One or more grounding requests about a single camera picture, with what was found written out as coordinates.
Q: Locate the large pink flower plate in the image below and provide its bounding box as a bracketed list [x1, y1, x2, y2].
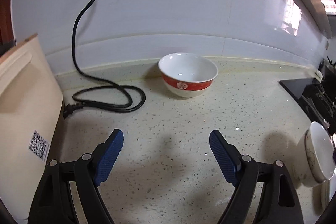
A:
[321, 176, 336, 210]

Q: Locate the black gas stove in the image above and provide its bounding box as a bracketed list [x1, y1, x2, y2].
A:
[279, 59, 335, 135]

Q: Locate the red band white bowl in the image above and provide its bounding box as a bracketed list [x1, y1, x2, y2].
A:
[158, 53, 219, 98]

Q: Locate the black power cable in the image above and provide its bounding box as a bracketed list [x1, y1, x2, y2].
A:
[63, 0, 146, 119]

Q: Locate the plain white bowl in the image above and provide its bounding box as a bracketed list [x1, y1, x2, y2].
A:
[307, 122, 335, 183]

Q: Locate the green rim white bowl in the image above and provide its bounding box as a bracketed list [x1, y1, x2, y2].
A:
[292, 130, 319, 188]

